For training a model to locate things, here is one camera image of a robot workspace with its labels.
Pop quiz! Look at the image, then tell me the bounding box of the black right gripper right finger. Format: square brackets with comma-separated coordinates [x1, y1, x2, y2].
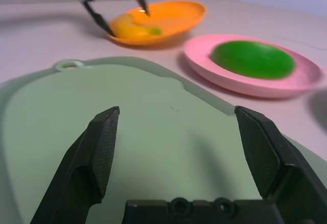
[234, 106, 327, 224]

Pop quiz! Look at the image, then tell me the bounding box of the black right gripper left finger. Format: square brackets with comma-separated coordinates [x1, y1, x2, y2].
[30, 106, 120, 224]

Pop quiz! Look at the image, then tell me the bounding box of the yellow toy banana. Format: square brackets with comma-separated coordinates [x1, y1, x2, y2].
[110, 13, 163, 41]

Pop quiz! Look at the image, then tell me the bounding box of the toy watermelon slice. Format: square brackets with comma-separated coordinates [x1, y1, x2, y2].
[211, 40, 296, 80]

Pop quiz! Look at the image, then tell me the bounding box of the yellow plastic plate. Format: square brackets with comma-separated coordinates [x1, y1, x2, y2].
[108, 0, 207, 47]

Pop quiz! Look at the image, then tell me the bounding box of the green cutting board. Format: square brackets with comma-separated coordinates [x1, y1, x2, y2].
[0, 57, 327, 224]

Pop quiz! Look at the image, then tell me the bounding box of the pink plastic plate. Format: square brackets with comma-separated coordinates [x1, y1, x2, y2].
[183, 34, 323, 99]

